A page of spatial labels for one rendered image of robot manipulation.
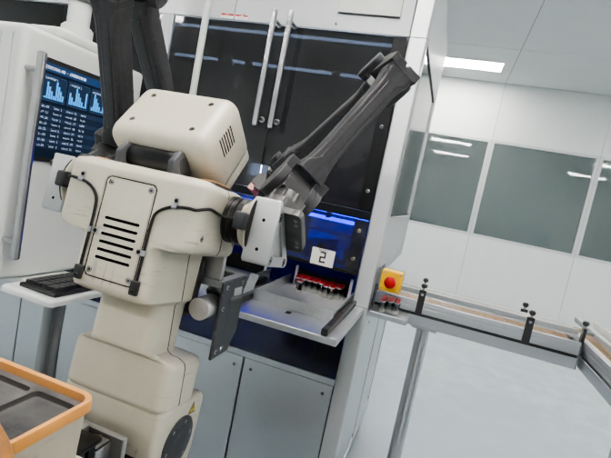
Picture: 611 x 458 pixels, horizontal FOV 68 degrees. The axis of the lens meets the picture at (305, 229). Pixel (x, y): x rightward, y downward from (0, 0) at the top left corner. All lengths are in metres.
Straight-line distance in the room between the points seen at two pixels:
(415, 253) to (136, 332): 5.48
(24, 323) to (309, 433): 1.37
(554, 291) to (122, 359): 5.80
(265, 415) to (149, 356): 1.01
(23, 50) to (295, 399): 1.41
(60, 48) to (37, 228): 0.56
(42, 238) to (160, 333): 0.88
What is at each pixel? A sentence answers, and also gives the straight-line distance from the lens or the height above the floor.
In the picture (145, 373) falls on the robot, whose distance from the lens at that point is 0.90.
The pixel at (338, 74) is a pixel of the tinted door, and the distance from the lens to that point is 1.66.
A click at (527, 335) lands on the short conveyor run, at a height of 0.91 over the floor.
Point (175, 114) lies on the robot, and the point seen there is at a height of 1.34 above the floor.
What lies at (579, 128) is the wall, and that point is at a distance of 6.40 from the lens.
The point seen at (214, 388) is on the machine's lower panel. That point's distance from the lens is 1.89.
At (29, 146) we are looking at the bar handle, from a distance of 1.52.
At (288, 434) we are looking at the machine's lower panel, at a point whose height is 0.35.
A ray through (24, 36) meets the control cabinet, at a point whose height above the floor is 1.51.
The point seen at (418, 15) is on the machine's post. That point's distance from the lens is 1.67.
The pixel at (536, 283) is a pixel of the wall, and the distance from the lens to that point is 6.30.
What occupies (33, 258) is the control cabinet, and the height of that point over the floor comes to 0.86.
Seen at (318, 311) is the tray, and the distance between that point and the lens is 1.36.
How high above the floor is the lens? 1.27
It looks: 6 degrees down
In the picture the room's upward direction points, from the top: 11 degrees clockwise
